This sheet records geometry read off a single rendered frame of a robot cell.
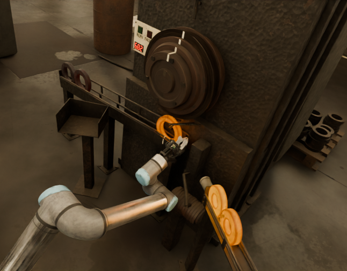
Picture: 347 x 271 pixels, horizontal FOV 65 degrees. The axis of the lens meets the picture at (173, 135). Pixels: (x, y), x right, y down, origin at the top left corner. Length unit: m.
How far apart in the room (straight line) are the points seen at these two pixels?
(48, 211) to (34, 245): 0.15
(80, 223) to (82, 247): 0.93
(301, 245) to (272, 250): 0.26
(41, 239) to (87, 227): 0.20
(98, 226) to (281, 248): 1.55
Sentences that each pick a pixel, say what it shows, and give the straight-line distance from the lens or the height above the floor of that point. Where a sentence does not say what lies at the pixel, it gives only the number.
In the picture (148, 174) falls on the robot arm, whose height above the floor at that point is 0.70.
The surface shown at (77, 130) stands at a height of 0.60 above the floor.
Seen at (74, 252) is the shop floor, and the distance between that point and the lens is 1.99.
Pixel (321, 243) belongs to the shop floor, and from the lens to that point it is 2.53.
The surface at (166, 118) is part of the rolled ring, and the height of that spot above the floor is 0.84.
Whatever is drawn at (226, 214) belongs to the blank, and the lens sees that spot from 1.29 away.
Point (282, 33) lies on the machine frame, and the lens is 1.28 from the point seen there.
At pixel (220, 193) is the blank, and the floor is 0.78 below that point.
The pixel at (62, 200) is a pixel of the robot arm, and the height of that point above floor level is 0.86.
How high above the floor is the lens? 1.74
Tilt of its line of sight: 38 degrees down
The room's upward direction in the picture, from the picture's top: 12 degrees clockwise
